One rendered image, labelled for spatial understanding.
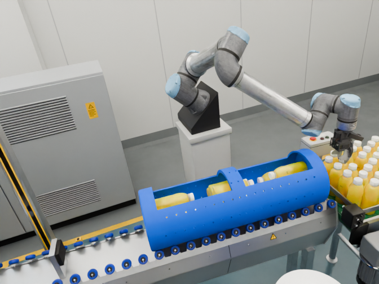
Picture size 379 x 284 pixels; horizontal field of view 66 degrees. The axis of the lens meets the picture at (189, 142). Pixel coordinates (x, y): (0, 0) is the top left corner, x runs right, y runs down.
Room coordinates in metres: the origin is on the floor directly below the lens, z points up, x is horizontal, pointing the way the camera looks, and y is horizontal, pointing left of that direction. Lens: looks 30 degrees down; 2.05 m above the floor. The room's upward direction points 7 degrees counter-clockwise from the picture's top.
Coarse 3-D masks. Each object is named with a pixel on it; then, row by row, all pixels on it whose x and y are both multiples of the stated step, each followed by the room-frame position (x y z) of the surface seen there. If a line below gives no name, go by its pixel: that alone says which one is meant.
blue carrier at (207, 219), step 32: (288, 160) 1.29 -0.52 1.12; (320, 160) 1.12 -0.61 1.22; (160, 192) 1.15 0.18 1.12; (192, 192) 1.19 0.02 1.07; (224, 192) 0.99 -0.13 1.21; (256, 192) 0.99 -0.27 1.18; (288, 192) 1.00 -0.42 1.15; (320, 192) 1.03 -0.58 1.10; (160, 224) 0.89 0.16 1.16; (192, 224) 0.91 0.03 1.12; (224, 224) 0.93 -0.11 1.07
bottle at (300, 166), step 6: (300, 162) 1.22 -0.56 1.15; (276, 168) 1.20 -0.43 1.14; (282, 168) 1.19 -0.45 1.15; (288, 168) 1.19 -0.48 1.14; (294, 168) 1.19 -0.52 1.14; (300, 168) 1.19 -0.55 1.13; (306, 168) 1.19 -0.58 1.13; (276, 174) 1.18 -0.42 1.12; (282, 174) 1.17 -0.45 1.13; (288, 174) 1.17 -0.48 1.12
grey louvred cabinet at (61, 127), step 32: (96, 64) 2.69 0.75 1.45; (0, 96) 2.17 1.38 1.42; (32, 96) 2.23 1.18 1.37; (64, 96) 2.28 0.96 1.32; (96, 96) 2.36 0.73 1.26; (32, 128) 2.20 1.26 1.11; (64, 128) 2.26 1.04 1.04; (96, 128) 2.34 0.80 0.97; (32, 160) 2.17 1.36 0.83; (64, 160) 2.24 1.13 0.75; (96, 160) 2.31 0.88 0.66; (0, 192) 2.08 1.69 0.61; (64, 192) 2.21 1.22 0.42; (96, 192) 2.29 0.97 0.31; (128, 192) 2.37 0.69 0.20; (0, 224) 2.04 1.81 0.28; (64, 224) 2.21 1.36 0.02
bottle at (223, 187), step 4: (244, 180) 1.09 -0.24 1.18; (220, 184) 1.08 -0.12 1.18; (224, 184) 1.07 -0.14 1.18; (228, 184) 1.07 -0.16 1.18; (248, 184) 1.08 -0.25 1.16; (212, 188) 1.09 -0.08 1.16; (216, 188) 1.05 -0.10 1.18; (220, 188) 1.05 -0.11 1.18; (224, 188) 1.05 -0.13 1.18; (228, 188) 1.05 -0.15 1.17; (216, 192) 1.04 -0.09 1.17; (220, 192) 1.04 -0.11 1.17
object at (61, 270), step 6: (54, 240) 0.96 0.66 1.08; (60, 240) 0.96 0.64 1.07; (54, 246) 0.92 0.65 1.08; (60, 246) 0.93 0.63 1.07; (54, 252) 0.89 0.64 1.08; (60, 252) 0.91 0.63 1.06; (54, 258) 0.87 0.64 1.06; (60, 258) 0.88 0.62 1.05; (66, 258) 0.97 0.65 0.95; (54, 264) 0.87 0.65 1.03; (60, 264) 0.88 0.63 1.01; (66, 264) 0.94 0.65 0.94; (60, 270) 0.87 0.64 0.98; (66, 270) 0.91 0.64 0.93; (60, 276) 0.87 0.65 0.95
